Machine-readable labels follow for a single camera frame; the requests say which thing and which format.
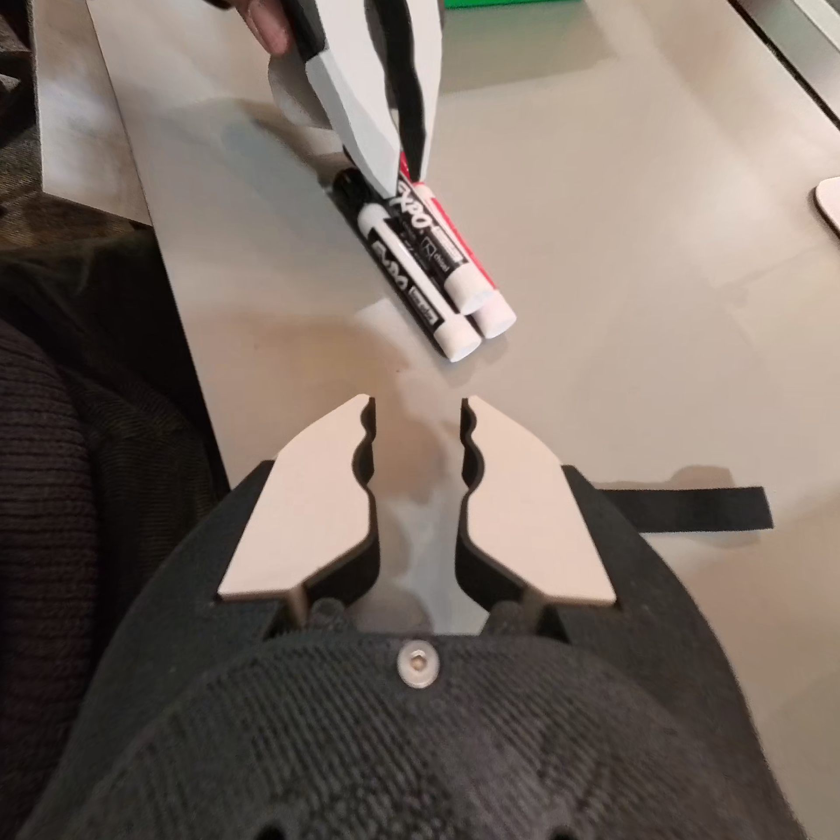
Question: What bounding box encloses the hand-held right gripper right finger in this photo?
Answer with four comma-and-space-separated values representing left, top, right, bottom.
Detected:
458, 394, 619, 624

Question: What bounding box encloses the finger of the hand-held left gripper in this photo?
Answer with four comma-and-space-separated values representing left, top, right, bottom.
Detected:
304, 0, 403, 199
377, 0, 448, 183

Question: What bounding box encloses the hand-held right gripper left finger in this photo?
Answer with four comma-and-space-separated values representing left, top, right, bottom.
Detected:
217, 394, 383, 623

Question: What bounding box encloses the black velcro strap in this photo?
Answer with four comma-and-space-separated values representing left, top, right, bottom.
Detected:
597, 486, 773, 534

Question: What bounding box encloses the black dry erase marker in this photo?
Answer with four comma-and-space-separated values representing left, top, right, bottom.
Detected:
331, 167, 481, 363
384, 177, 494, 316

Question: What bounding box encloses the red dry erase marker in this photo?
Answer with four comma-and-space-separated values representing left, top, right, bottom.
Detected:
399, 150, 518, 341

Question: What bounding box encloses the light grey desk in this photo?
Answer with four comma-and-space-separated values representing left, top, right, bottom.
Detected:
85, 0, 840, 808

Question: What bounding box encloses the person's left hand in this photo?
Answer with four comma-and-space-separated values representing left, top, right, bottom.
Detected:
223, 0, 293, 56

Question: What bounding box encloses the green plastic bin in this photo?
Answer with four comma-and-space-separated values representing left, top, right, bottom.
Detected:
443, 0, 581, 11

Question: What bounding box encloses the black knit sleeve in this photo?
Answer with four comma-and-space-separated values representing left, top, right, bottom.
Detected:
0, 223, 231, 840

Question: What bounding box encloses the white stand base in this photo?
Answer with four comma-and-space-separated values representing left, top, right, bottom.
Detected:
806, 176, 840, 238

